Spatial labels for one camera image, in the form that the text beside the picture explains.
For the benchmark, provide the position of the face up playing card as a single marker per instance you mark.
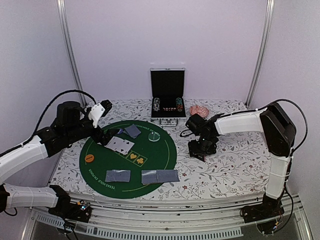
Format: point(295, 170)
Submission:
point(120, 145)

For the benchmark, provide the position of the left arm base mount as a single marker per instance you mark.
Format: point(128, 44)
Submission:
point(66, 210)

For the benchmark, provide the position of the right poker chip row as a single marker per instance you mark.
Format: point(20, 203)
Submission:
point(179, 104)

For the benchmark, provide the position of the left poker chip row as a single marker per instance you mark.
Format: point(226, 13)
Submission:
point(156, 104)

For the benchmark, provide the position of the orange big blind button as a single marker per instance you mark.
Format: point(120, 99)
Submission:
point(89, 158)

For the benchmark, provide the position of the clear dealer button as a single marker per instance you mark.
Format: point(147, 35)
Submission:
point(154, 137)

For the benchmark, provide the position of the poker chip row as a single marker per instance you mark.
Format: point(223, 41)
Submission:
point(179, 104)
point(156, 104)

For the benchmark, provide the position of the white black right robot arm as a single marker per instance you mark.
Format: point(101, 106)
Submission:
point(272, 121)

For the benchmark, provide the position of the aluminium poker chip case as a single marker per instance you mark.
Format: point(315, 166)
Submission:
point(167, 84)

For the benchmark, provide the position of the green round poker mat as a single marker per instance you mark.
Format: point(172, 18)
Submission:
point(144, 155)

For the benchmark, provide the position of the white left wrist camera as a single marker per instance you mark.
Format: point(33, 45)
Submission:
point(98, 111)

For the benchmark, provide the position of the right aluminium frame post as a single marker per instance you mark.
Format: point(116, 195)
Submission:
point(270, 4)

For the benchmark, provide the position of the red dice row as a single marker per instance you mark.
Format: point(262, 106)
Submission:
point(168, 109)

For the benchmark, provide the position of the red blue patterned bowl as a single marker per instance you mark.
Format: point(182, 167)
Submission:
point(202, 111)

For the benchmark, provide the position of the front aluminium rail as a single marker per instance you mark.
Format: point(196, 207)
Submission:
point(198, 219)

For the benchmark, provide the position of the blue playing card deck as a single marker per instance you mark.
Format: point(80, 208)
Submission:
point(132, 131)

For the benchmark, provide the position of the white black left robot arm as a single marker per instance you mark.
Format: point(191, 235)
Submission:
point(72, 123)

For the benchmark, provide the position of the aluminium frame post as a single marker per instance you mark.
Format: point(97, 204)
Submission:
point(62, 13)
point(270, 4)

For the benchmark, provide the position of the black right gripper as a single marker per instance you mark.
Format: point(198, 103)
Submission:
point(193, 149)

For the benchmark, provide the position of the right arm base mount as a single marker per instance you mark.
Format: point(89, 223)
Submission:
point(269, 208)

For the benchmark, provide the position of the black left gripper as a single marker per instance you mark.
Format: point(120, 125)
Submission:
point(98, 138)

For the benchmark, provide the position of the triangular all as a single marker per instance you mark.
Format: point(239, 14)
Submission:
point(201, 158)

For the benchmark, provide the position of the left aluminium frame post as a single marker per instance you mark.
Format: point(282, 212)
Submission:
point(62, 13)

